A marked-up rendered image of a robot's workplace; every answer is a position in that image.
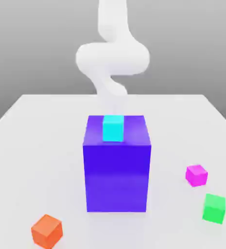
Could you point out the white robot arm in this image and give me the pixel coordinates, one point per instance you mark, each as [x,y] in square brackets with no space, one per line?
[112,58]

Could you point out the small cyan cube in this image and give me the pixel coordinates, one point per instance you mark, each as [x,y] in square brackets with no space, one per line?
[113,129]

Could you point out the small magenta cube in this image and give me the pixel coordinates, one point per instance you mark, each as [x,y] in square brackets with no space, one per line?
[196,176]

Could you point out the small orange cube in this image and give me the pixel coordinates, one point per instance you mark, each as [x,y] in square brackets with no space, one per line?
[46,231]

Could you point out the small green cube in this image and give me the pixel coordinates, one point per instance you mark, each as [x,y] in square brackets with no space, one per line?
[213,209]

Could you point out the large purple box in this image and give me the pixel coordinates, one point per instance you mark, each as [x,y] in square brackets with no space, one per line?
[116,175]

